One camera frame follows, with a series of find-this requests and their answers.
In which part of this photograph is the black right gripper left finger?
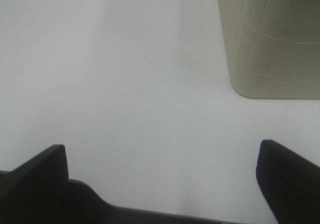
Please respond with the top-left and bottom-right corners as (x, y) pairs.
(0, 144), (111, 224)

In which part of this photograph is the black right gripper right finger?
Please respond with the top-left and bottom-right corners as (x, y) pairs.
(255, 140), (320, 224)

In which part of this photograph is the beige plastic storage bin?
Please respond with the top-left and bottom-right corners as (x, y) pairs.
(218, 0), (320, 99)

